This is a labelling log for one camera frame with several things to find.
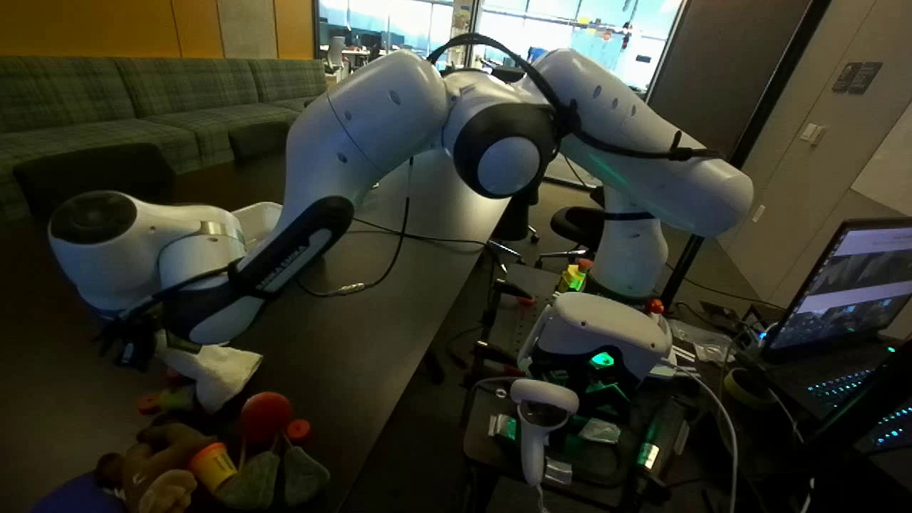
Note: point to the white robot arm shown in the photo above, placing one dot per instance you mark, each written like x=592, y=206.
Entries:
x=210, y=272

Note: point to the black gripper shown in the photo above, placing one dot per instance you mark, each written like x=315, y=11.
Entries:
x=133, y=339

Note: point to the blue flat piece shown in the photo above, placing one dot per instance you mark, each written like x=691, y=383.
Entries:
x=79, y=497

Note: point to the white VR headset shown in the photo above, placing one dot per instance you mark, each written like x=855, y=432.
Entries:
x=582, y=323

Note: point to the red toy apple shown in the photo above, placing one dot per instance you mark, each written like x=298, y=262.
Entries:
x=262, y=417

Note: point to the white VR controller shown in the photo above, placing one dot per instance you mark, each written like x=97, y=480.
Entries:
x=542, y=409

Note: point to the brown plush toy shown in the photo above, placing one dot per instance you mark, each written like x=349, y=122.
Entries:
x=151, y=473

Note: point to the open laptop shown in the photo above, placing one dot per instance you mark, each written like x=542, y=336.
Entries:
x=830, y=339

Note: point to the green plaid sofa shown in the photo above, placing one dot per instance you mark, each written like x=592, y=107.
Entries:
x=184, y=107

